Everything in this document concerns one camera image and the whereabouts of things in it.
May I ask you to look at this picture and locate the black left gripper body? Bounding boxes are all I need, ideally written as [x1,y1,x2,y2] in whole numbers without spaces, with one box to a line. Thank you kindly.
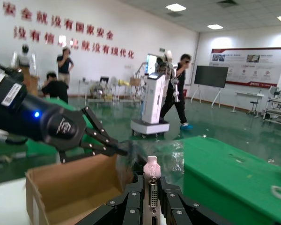
[0,93,88,152]

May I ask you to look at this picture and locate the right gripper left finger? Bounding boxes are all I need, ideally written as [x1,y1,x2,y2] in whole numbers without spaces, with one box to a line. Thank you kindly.
[67,174,146,225]

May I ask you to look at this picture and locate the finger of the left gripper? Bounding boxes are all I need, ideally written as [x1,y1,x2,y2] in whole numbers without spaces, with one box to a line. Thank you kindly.
[59,142,128,164]
[81,106,130,156]

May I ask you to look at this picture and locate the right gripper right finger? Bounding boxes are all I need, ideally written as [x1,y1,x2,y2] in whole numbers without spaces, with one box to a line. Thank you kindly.
[160,177,228,225]

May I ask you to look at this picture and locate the graphics card with metal bracket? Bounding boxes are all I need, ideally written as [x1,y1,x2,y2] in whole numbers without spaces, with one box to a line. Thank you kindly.
[142,156,163,225]

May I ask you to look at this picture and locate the transparent antistatic bag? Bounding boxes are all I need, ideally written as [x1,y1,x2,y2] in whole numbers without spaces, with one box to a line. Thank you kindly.
[117,139,187,188]

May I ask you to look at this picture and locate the brown cardboard box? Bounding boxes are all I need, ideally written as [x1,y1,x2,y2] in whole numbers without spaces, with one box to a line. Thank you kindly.
[25,153,138,225]

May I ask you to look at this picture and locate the person in black shirt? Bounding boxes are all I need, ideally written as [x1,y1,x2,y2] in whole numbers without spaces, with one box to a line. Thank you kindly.
[41,72,69,104]

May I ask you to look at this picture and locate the brown crate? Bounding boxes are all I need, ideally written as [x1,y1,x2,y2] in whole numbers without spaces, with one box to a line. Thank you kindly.
[21,67,41,97]

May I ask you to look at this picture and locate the white wheeled humanoid robot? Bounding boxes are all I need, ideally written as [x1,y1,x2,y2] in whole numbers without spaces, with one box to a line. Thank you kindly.
[130,50,181,139]

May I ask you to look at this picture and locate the person in navy shirt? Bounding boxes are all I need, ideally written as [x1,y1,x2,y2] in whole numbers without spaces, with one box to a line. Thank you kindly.
[56,46,75,83]

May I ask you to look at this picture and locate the person with blue shoe covers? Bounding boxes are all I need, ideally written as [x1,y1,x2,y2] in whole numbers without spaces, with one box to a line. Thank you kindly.
[159,53,195,131]

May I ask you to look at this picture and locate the clear tape roll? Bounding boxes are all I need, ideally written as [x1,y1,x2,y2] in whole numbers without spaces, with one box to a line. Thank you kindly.
[270,185,281,203]

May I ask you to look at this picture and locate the black screen on stand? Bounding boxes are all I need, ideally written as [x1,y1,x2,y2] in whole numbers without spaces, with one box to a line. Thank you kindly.
[191,65,229,108]

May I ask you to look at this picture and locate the black stool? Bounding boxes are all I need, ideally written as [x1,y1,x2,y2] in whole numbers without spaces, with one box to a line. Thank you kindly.
[247,100,261,117]

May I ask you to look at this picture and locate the white table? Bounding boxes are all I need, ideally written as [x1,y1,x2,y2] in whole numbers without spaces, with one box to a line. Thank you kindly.
[231,90,266,113]

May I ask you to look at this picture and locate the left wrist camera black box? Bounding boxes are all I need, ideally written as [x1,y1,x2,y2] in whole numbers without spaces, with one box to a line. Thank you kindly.
[0,70,28,110]

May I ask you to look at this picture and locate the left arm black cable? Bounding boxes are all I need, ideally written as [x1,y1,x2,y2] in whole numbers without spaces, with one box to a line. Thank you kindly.
[0,61,24,78]

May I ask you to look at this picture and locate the wall information board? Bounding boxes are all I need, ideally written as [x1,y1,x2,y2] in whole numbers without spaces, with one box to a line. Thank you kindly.
[209,46,281,88]

